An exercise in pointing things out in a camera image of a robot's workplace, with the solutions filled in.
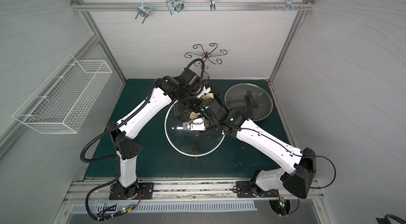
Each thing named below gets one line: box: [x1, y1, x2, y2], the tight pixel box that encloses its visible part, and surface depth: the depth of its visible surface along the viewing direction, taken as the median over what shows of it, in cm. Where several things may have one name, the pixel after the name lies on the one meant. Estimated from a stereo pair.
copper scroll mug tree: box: [185, 43, 228, 80], surface depth 94 cm
